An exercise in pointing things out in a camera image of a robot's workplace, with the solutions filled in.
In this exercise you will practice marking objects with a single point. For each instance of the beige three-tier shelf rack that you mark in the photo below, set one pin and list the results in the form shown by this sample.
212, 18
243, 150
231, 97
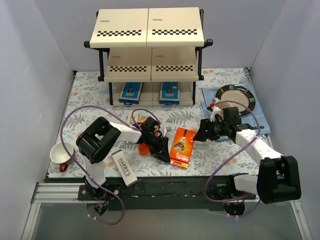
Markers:
150, 45

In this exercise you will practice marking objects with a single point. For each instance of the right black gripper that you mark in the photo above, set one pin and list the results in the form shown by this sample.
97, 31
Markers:
208, 129

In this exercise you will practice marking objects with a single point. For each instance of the blue checked cloth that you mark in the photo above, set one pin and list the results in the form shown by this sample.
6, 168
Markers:
210, 92

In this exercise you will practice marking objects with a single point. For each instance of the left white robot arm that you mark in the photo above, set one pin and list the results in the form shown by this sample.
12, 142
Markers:
99, 138

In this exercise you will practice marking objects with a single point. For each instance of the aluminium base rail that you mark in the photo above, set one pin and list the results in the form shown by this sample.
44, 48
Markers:
156, 208

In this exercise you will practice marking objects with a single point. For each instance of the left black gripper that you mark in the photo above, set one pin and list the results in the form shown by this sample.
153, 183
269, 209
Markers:
160, 145

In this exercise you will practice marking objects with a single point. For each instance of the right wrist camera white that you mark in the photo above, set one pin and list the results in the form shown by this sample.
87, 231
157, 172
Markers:
215, 112

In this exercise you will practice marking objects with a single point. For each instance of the white Harry's box front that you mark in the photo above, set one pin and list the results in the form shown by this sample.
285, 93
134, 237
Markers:
124, 168

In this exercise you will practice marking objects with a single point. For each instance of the white harry's box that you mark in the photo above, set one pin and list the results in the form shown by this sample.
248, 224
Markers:
124, 168
129, 119

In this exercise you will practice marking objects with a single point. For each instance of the blue razor box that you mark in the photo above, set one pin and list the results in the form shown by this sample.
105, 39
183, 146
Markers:
131, 93
169, 93

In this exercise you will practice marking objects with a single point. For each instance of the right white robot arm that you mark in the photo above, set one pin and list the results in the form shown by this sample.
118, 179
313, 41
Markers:
278, 178

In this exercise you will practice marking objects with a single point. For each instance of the beige ceramic mug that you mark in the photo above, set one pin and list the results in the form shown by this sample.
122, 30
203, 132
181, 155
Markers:
215, 100

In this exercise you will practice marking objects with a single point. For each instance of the orange gillette razor pack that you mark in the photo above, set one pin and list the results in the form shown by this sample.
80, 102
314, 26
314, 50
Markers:
143, 148
182, 148

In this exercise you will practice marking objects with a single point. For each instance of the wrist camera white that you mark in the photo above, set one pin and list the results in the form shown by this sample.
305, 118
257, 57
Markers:
167, 129
215, 112

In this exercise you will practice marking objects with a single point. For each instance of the dark rimmed plate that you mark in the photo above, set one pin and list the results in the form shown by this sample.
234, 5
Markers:
238, 94

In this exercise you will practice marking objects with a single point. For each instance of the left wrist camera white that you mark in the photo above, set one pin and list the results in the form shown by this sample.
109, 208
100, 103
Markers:
167, 129

